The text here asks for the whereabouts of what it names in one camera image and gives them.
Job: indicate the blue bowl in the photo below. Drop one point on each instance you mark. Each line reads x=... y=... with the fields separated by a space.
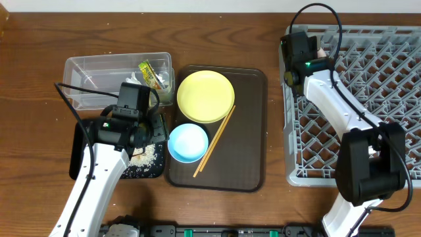
x=188 y=143

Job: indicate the black waste tray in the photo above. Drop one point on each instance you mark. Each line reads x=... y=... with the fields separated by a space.
x=79 y=144

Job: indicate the pink white bowl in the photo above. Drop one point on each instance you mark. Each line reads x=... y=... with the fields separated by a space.
x=321 y=53

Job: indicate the wooden chopstick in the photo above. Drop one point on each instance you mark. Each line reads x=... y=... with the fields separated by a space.
x=215 y=140
x=197 y=170

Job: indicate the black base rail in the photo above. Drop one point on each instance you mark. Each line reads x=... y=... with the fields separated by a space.
x=129 y=226

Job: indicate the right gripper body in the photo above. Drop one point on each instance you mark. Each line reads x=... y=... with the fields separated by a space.
x=285 y=78

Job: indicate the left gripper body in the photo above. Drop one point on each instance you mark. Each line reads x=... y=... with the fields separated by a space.
x=143 y=126

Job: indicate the clear plastic waste bin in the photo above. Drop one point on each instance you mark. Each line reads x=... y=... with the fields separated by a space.
x=106 y=73

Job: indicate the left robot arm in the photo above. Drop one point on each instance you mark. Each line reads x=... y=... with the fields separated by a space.
x=107 y=145

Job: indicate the green snack wrapper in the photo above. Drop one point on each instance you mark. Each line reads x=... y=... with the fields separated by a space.
x=150 y=76

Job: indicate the grey dishwasher rack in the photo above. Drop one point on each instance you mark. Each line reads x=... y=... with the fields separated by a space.
x=380 y=66

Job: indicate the white tissue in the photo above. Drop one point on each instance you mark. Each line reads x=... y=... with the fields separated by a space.
x=133 y=79

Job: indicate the yellow plate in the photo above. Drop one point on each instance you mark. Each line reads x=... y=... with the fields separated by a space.
x=205 y=96

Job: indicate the dark brown serving tray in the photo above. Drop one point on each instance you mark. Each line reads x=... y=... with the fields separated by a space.
x=238 y=161

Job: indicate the cooked rice pile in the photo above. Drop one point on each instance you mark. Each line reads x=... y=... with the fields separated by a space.
x=147 y=163

